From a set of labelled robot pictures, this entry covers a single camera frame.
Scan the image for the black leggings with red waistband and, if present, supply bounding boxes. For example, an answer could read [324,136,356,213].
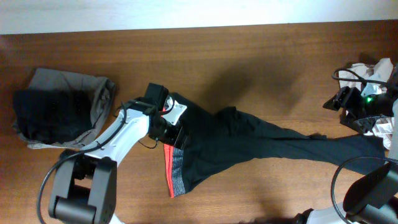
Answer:
[164,93,385,197]

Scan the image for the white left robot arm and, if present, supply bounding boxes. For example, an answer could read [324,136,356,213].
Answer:
[48,97,187,223]

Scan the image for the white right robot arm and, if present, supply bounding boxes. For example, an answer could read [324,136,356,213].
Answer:
[293,102,397,224]

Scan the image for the crumpled beige garment pile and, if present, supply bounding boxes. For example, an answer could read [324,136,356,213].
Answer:
[339,58,394,150]

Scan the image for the folded grey garment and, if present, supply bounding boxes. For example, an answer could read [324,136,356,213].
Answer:
[12,68,116,149]

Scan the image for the folded black garment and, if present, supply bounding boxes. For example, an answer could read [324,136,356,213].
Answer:
[13,90,92,144]

